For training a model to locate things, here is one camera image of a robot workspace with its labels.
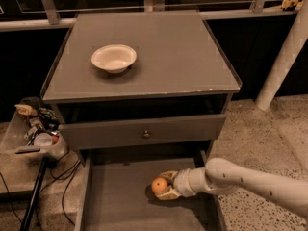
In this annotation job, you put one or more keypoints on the crumpled snack bag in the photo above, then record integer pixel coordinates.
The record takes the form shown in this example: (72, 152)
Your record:
(48, 116)

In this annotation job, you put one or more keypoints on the metal railing frame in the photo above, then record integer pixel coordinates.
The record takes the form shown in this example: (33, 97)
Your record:
(21, 15)

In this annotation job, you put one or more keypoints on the grey drawer cabinet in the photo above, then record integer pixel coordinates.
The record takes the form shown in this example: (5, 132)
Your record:
(180, 70)

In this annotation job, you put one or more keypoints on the white paper bowl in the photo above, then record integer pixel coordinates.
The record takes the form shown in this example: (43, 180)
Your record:
(114, 58)

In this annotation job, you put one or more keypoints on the grey open middle drawer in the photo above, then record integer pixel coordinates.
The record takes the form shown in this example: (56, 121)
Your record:
(117, 196)

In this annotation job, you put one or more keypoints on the clear plastic bin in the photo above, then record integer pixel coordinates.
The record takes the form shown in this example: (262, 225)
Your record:
(28, 137)

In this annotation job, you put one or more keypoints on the grey top drawer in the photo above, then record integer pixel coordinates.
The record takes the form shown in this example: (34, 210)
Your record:
(108, 134)

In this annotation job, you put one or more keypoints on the orange fruit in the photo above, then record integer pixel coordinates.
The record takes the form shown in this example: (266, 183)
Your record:
(158, 185)

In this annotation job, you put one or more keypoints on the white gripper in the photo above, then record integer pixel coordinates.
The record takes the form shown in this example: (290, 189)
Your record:
(182, 181)

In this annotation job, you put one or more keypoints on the black stand leg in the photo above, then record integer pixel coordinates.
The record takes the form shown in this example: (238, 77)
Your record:
(25, 224)

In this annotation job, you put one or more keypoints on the yellow clamp on railing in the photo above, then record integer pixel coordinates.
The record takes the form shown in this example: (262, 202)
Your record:
(289, 5)

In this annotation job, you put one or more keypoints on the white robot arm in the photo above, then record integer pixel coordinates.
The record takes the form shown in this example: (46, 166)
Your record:
(220, 176)

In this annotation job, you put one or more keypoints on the round metal drawer knob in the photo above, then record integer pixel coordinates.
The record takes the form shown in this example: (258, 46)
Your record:
(146, 135)

